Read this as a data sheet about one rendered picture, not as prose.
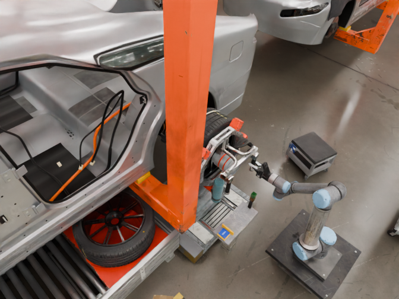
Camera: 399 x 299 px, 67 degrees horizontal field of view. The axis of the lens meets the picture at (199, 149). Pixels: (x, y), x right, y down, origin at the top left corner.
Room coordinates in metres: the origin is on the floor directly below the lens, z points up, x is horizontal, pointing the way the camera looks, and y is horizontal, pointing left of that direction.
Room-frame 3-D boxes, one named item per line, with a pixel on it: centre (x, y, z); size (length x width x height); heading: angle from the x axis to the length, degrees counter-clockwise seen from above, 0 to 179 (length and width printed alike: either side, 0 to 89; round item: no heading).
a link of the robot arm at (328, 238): (1.22, -1.06, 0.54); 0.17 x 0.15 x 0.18; 119
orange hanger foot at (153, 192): (1.48, 0.35, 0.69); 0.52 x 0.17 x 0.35; 51
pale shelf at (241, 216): (1.36, -0.37, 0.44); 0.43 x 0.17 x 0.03; 141
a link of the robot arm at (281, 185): (1.53, -0.69, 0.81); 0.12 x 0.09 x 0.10; 51
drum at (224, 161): (1.68, -0.23, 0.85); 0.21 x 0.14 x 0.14; 51
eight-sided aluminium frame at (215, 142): (1.72, -0.17, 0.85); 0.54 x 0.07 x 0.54; 141
